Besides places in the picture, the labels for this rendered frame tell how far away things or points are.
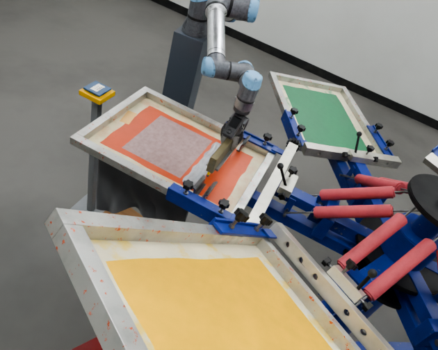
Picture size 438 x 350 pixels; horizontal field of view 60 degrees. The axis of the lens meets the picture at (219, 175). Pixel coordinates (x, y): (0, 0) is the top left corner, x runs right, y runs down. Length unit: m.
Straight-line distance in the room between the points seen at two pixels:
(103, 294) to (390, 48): 4.98
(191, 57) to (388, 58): 3.48
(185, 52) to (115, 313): 1.87
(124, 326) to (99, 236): 0.21
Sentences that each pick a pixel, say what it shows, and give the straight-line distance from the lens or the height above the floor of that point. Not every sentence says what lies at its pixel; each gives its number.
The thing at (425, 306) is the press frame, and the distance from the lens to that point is 1.67.
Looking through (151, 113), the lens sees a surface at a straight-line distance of 1.98.
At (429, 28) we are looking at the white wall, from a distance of 5.26.
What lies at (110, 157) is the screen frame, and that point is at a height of 0.99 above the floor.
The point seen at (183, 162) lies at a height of 0.96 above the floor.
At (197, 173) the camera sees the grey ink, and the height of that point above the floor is 0.96.
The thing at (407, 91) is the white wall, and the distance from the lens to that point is 5.49.
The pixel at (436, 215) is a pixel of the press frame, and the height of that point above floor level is 1.32.
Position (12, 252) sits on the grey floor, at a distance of 2.56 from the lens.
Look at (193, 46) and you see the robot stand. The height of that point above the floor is 1.16.
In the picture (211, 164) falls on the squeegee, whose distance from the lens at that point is 1.51.
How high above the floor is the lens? 2.08
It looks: 41 degrees down
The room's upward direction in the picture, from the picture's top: 20 degrees clockwise
